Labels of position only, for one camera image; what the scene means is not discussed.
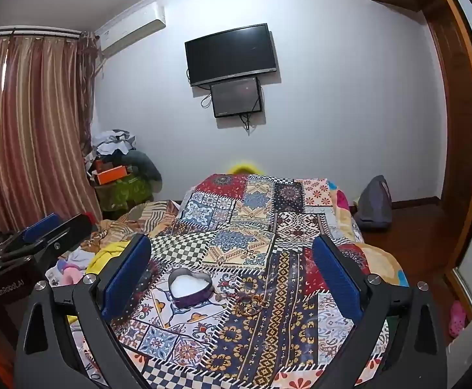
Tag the colourful cartoon fleece blanket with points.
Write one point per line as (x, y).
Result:
(386, 263)

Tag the yellow plush item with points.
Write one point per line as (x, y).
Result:
(244, 169)

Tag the purple heart-shaped box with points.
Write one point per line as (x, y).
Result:
(191, 302)

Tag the pink soft toy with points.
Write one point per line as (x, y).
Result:
(70, 273)

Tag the striped pink curtain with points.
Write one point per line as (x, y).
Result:
(37, 129)

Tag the grey bag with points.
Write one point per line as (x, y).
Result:
(376, 204)

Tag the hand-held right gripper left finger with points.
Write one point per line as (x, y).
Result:
(125, 277)

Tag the green patterned cloth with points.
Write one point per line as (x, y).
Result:
(126, 192)

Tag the patchwork printed blanket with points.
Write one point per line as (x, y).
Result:
(240, 227)

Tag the striped beige blanket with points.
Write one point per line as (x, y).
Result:
(151, 216)

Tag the black wall television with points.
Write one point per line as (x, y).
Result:
(231, 53)

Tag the dark grey cushion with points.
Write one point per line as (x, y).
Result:
(147, 166)

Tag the orange box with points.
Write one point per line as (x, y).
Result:
(112, 175)

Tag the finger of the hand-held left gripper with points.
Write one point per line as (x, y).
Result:
(41, 225)
(74, 227)

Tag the pink slipper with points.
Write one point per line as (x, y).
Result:
(457, 319)

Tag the small metal pendant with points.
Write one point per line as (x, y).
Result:
(221, 296)

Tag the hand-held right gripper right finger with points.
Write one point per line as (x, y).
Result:
(337, 279)

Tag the yellow cloth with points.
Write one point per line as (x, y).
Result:
(108, 255)

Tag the small black monitor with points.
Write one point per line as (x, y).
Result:
(236, 96)

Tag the pile of clothes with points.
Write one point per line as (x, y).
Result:
(112, 142)

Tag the white air conditioner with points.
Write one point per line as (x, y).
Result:
(130, 32)

